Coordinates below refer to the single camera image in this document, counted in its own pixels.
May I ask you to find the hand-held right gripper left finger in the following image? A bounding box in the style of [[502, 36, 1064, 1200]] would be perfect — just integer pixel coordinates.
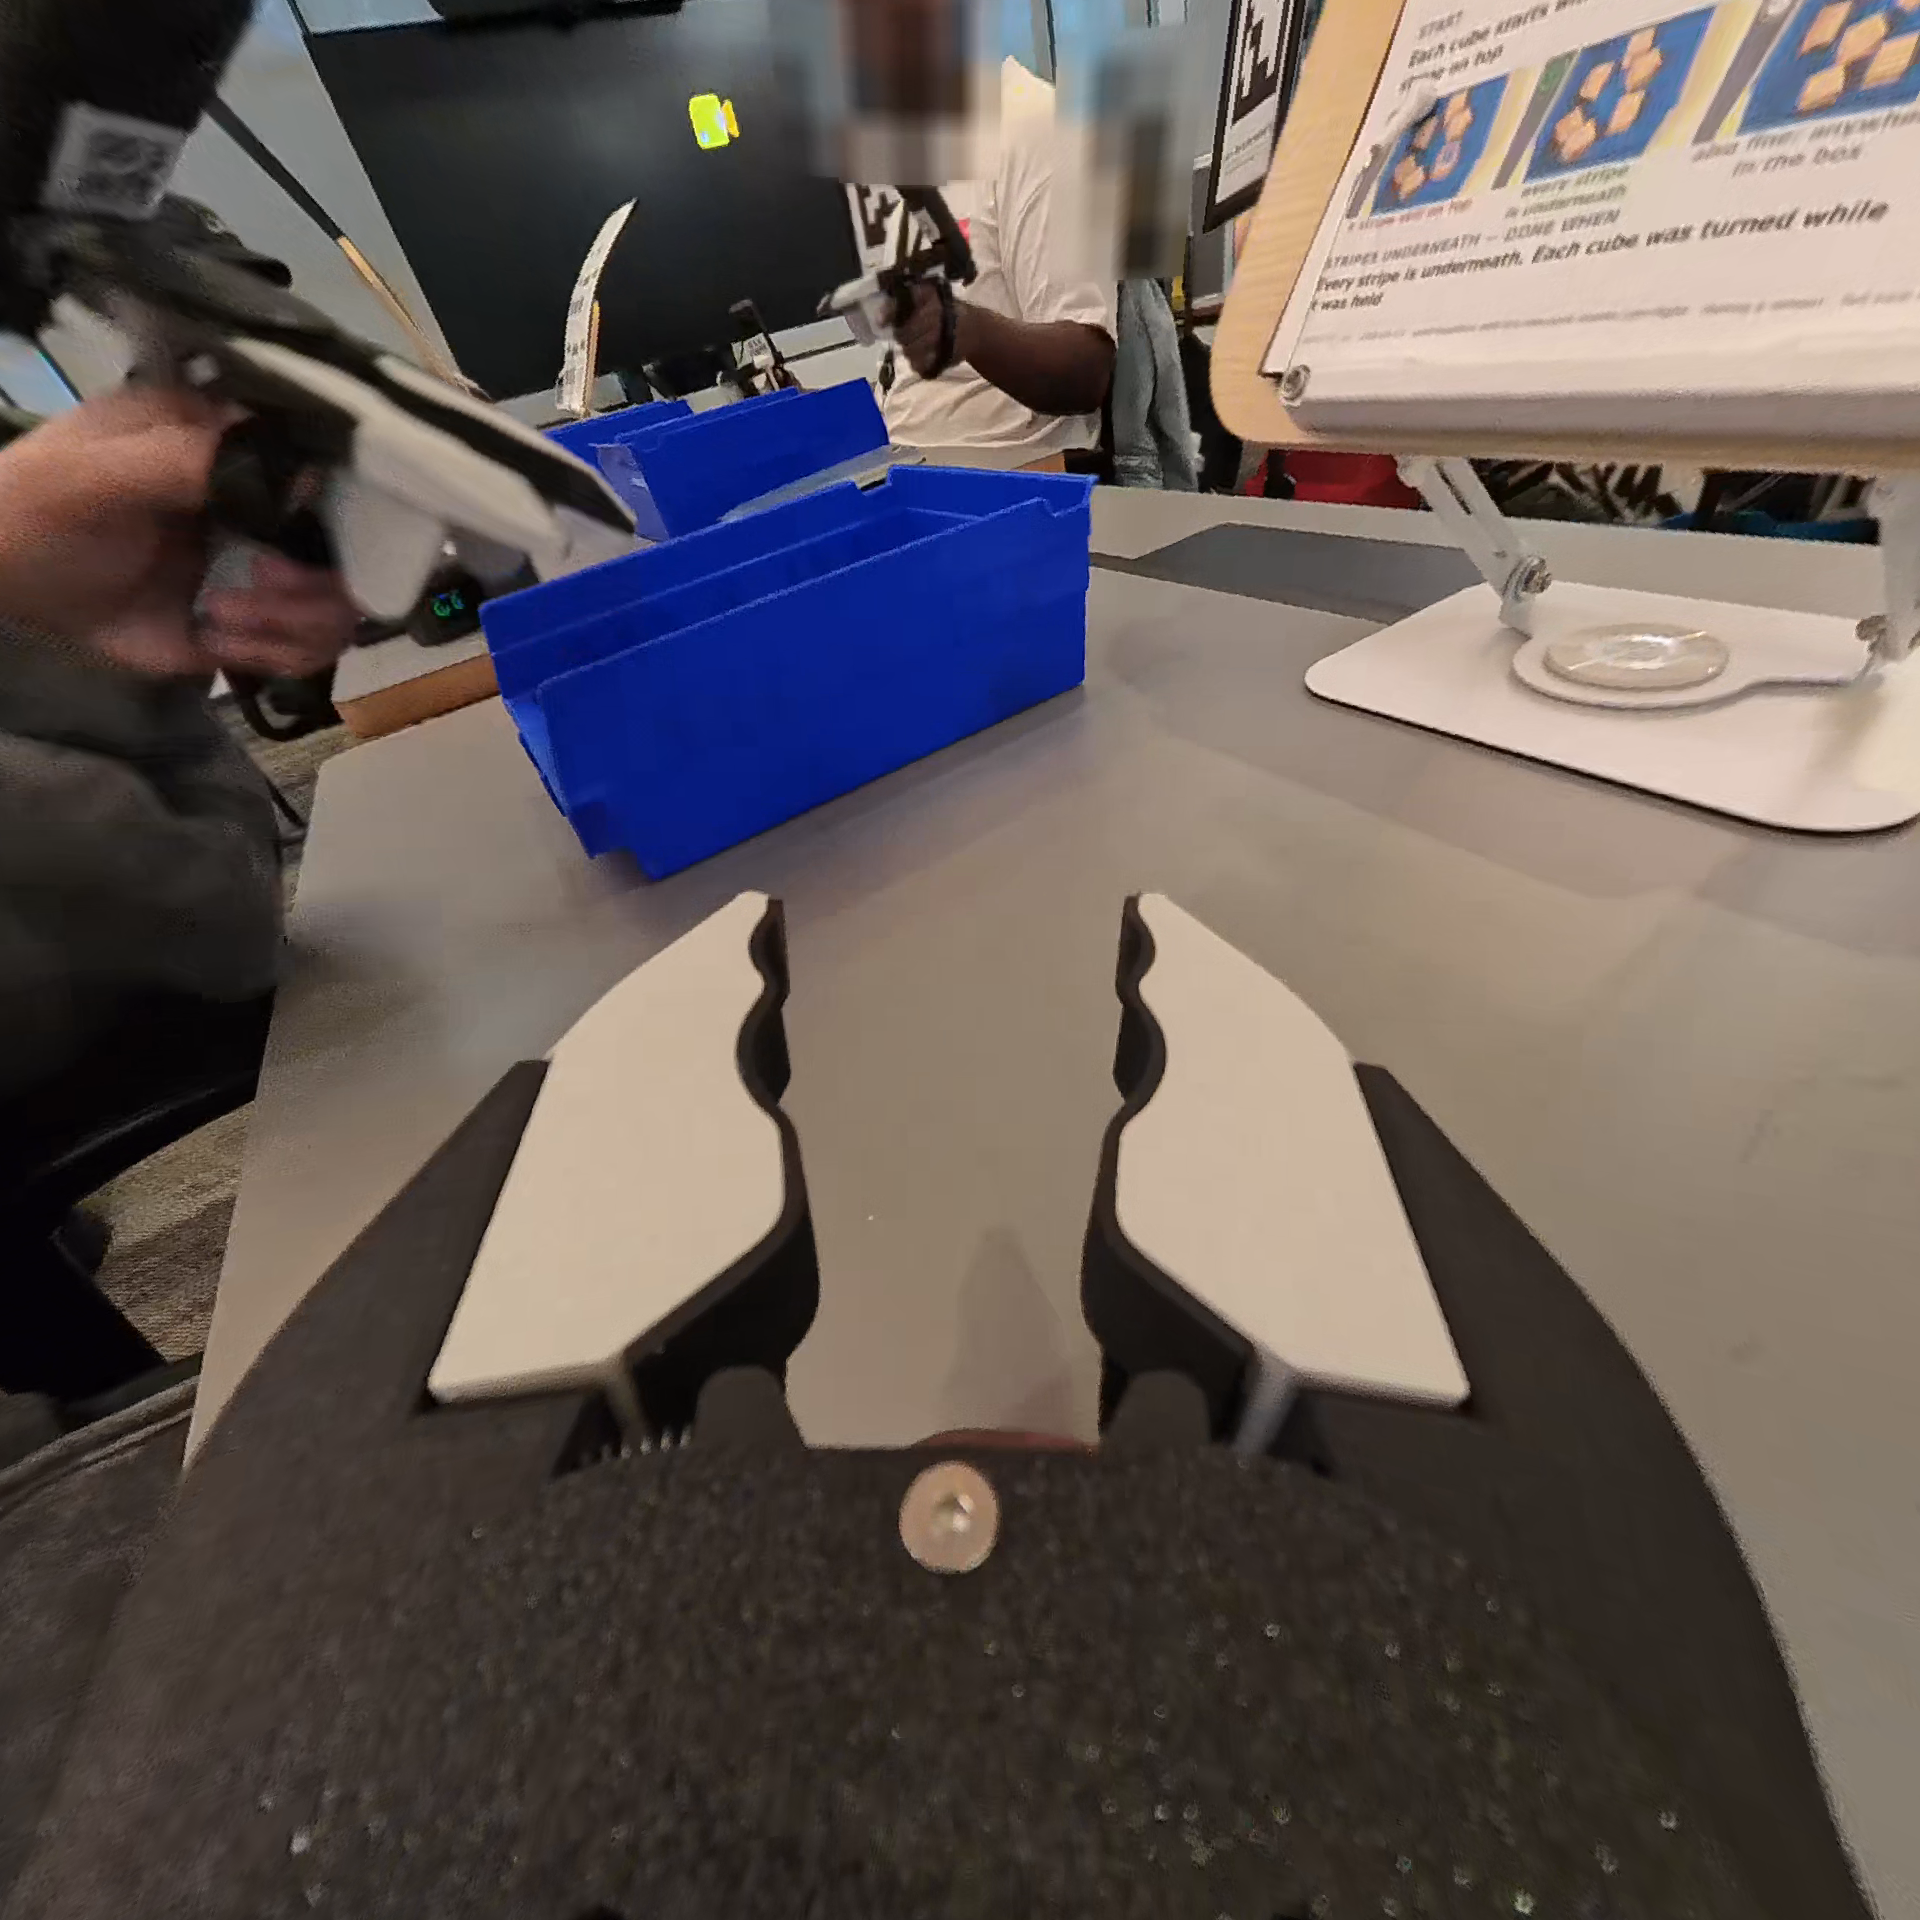
[[429, 892, 824, 1457]]

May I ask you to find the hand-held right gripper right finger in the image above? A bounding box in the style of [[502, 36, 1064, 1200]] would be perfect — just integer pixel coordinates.
[[1083, 892, 1471, 1460]]

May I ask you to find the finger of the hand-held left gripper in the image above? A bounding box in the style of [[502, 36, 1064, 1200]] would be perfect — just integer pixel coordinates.
[[187, 333, 641, 538], [342, 424, 582, 584]]

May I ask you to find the blue plastic bin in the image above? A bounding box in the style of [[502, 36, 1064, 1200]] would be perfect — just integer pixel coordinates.
[[591, 378, 896, 545], [479, 465, 1096, 882], [540, 398, 701, 470]]

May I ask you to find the person's left forearm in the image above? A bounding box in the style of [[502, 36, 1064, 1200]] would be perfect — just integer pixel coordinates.
[[0, 630, 291, 1085]]

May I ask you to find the person's left hand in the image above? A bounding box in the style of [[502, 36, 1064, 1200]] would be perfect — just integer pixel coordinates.
[[0, 382, 365, 682]]

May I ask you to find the black digital timer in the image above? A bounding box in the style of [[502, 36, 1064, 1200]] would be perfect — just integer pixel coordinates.
[[401, 576, 501, 653]]

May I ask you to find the thin wooden board stand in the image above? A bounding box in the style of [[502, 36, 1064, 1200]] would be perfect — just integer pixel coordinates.
[[208, 97, 471, 396]]

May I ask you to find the grey table with wooden edge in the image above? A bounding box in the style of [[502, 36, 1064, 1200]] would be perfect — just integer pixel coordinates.
[[326, 627, 507, 742]]

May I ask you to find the white paper sheet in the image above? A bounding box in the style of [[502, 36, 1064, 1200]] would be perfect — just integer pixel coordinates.
[[551, 198, 641, 416]]

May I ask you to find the black display screen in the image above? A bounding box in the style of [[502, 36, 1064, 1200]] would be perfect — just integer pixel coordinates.
[[300, 0, 876, 403]]

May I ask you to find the black office chair seat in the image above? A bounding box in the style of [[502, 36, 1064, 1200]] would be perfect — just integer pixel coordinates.
[[0, 1056, 269, 1404]]

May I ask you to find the white stand with wooden board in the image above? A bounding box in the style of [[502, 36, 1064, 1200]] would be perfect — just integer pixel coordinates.
[[1206, 0, 1920, 836]]

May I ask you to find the red bag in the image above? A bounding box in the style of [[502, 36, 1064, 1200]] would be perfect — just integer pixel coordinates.
[[1264, 449, 1421, 507]]

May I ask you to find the grey jacket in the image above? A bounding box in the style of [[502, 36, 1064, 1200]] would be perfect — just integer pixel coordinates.
[[1107, 276, 1204, 491]]

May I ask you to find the black white marker sign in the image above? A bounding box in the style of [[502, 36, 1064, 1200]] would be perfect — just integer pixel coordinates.
[[1197, 0, 1309, 237]]

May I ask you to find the printed instruction sheet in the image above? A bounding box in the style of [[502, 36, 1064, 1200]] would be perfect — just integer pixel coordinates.
[[1259, 0, 1920, 380]]

